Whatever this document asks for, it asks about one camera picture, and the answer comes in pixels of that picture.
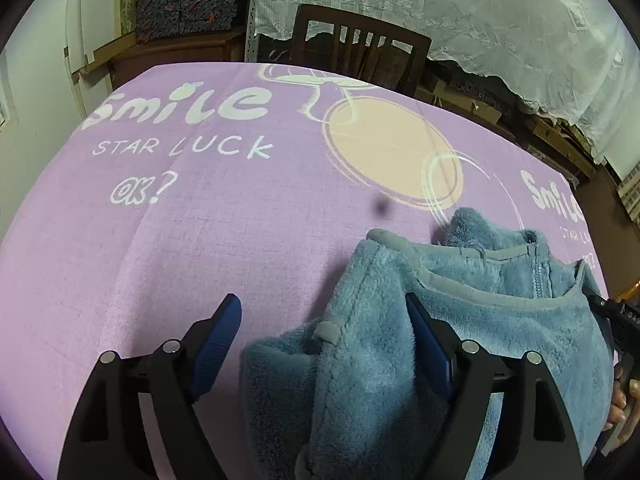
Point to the stack of blue patterned boxes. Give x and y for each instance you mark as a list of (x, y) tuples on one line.
[(190, 0)]

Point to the wooden crates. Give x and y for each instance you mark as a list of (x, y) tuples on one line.
[(560, 145)]

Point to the dark wooden chair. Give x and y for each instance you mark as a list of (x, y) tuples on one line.
[(305, 35)]

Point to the white boards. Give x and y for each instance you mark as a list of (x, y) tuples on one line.
[(92, 15)]

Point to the cardboard boxes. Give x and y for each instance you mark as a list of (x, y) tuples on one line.
[(465, 102)]

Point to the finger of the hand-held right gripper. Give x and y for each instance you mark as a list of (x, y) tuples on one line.
[(602, 305)]

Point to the blue fleece jacket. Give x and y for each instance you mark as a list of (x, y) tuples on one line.
[(400, 360)]

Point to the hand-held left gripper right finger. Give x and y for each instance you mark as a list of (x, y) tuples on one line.
[(430, 345)]

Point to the purple printed blanket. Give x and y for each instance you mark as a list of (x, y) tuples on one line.
[(200, 240)]

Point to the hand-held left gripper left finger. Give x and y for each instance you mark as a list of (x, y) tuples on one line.
[(217, 345)]

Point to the white lace cloth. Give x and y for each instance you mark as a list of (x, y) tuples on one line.
[(475, 20)]

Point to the brown wooden cabinet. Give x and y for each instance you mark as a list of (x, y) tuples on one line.
[(175, 52)]

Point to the round wooden table edge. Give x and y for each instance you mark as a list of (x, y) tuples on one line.
[(627, 291)]

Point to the checked curtain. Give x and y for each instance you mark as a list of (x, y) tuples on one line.
[(631, 190)]

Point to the person's right hand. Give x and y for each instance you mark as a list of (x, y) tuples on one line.
[(622, 405)]

